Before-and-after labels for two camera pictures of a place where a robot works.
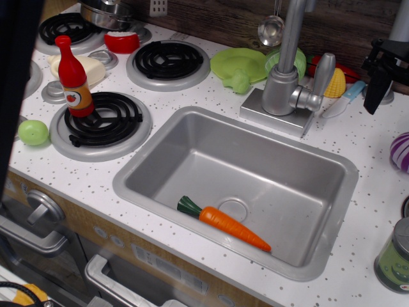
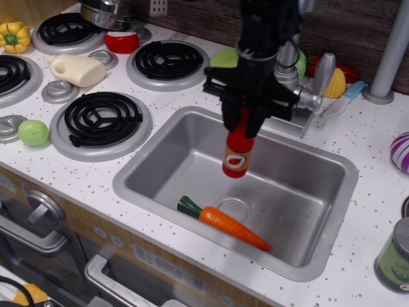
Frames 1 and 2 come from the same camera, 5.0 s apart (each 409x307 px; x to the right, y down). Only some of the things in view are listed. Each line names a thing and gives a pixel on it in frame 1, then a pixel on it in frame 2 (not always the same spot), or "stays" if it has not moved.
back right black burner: [167, 65] stays
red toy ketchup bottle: [77, 91] to [239, 147]
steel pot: [108, 15] stays
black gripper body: [392, 56] to [254, 80]
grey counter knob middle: [54, 93] stays
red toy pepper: [312, 62] stays
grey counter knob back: [109, 59] stays
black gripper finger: [379, 80] to [259, 113]
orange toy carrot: [216, 218] stays
